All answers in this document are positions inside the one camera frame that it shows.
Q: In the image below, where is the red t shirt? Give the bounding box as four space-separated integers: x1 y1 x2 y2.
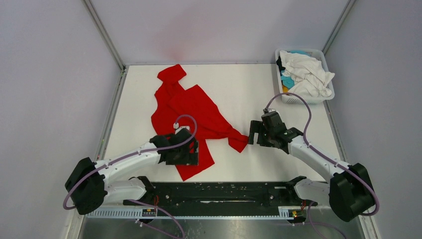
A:
151 64 248 181

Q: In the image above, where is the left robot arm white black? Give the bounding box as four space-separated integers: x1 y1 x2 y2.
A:
63 128 199 215

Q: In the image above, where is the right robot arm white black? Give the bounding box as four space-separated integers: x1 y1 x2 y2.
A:
248 111 379 222

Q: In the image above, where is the white plastic laundry basket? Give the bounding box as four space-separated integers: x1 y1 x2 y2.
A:
275 49 335 104

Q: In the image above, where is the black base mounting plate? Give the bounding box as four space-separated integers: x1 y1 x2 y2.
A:
140 182 311 218

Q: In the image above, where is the teal garment in basket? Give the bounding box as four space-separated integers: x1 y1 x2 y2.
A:
280 50 309 90

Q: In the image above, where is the white t shirt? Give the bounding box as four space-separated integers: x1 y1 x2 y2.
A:
280 50 335 98

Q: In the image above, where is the black garment in basket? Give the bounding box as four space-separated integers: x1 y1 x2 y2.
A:
276 56 285 74

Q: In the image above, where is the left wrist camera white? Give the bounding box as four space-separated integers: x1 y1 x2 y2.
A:
173 123 190 133

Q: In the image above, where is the white slotted cable duct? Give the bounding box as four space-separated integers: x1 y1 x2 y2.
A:
84 206 307 221

